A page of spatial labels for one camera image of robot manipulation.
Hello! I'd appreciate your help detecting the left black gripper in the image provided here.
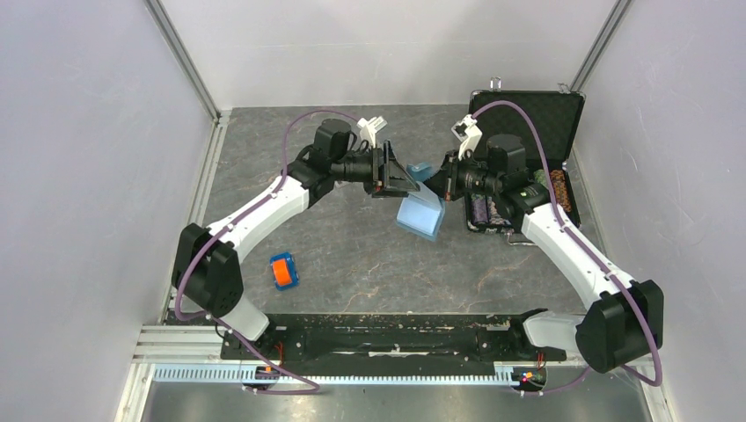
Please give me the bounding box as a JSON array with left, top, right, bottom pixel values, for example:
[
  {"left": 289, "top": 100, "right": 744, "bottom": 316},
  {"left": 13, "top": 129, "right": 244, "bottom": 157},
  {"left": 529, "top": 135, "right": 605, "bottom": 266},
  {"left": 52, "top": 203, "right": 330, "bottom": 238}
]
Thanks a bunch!
[{"left": 331, "top": 141, "right": 420, "bottom": 199}]

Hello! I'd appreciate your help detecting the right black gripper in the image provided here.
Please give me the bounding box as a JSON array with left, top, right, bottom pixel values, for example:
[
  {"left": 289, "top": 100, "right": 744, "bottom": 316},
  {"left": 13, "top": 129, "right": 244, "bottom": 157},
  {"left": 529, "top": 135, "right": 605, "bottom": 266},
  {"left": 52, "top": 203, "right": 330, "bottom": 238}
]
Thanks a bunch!
[{"left": 420, "top": 149, "right": 502, "bottom": 201}]

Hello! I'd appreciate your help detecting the blue card holder wallet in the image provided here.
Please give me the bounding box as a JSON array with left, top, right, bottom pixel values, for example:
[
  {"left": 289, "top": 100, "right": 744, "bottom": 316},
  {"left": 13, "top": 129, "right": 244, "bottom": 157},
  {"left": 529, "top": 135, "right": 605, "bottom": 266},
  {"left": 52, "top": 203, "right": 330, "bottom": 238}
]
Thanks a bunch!
[{"left": 396, "top": 163, "right": 445, "bottom": 242}]

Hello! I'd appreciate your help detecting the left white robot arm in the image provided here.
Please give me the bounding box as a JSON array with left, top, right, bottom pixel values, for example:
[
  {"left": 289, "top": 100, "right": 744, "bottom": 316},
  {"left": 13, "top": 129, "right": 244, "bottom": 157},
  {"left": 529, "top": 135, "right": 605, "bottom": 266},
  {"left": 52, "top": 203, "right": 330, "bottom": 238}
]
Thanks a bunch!
[{"left": 172, "top": 117, "right": 420, "bottom": 359}]

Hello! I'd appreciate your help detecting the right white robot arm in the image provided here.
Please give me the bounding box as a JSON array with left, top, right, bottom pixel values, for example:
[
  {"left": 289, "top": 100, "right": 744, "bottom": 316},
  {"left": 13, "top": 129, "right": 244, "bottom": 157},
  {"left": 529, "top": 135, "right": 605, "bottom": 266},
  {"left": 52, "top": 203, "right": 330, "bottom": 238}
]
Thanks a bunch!
[{"left": 425, "top": 135, "right": 664, "bottom": 385}]

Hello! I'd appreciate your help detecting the black poker chip case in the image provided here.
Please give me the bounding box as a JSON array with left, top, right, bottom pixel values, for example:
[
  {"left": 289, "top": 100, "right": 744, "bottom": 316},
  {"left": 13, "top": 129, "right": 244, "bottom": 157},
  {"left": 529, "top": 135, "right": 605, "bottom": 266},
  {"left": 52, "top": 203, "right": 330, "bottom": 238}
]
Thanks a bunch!
[{"left": 468, "top": 84, "right": 586, "bottom": 227}]

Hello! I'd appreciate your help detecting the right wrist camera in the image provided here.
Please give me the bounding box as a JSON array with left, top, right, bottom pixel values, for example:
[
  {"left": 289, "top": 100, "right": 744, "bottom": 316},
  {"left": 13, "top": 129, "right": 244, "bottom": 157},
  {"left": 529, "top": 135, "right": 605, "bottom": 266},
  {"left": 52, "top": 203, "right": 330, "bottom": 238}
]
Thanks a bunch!
[{"left": 451, "top": 114, "right": 482, "bottom": 160}]

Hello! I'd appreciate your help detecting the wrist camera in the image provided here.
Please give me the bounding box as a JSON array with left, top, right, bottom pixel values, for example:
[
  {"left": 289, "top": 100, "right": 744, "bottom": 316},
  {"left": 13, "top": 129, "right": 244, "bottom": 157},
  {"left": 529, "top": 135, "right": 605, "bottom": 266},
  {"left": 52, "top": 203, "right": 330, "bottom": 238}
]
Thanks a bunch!
[
  {"left": 451, "top": 114, "right": 482, "bottom": 160},
  {"left": 356, "top": 116, "right": 387, "bottom": 149}
]

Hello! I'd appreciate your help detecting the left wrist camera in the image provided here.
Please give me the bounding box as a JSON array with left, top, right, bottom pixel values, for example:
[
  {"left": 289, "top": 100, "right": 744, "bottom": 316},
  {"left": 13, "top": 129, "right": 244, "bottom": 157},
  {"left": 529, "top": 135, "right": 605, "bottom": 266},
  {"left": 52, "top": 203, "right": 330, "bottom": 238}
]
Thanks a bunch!
[{"left": 356, "top": 116, "right": 387, "bottom": 149}]

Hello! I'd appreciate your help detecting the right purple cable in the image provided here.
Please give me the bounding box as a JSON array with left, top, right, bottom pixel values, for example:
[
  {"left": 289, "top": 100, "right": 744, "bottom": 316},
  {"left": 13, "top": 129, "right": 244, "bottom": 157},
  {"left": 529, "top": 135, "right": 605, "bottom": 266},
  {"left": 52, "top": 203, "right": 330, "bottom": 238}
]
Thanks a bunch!
[{"left": 472, "top": 99, "right": 664, "bottom": 398}]

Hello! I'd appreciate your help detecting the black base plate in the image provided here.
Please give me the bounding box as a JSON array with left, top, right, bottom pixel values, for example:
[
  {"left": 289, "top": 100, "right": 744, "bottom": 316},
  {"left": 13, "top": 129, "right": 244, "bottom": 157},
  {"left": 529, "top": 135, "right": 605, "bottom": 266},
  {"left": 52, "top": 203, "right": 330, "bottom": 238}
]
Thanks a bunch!
[{"left": 254, "top": 314, "right": 567, "bottom": 375}]

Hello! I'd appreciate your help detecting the white slotted cable duct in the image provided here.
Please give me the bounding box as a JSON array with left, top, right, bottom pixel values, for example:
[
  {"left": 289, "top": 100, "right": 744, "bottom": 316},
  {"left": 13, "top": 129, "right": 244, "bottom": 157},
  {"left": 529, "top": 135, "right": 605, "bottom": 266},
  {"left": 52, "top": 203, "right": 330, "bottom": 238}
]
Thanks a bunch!
[{"left": 152, "top": 364, "right": 546, "bottom": 388}]

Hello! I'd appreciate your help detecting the right aluminium frame post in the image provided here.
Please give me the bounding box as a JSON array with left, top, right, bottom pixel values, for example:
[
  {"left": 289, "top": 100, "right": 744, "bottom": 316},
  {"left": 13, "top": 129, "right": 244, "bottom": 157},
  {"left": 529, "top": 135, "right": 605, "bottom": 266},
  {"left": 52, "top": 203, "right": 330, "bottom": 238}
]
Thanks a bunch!
[{"left": 569, "top": 0, "right": 633, "bottom": 91}]

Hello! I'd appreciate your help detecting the aluminium frame post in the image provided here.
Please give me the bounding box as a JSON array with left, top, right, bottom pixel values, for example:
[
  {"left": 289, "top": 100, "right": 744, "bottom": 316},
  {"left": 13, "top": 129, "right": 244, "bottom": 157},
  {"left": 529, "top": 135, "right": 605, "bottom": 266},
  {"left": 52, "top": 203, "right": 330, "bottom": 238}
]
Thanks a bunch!
[
  {"left": 144, "top": 0, "right": 222, "bottom": 122},
  {"left": 569, "top": 0, "right": 633, "bottom": 91}
]

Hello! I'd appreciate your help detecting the left aluminium frame post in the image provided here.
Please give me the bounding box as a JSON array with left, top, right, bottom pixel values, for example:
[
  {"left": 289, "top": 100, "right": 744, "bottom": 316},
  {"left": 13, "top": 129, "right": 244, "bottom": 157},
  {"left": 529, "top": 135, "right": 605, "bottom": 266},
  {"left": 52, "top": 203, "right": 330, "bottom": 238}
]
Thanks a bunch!
[{"left": 144, "top": 0, "right": 222, "bottom": 122}]

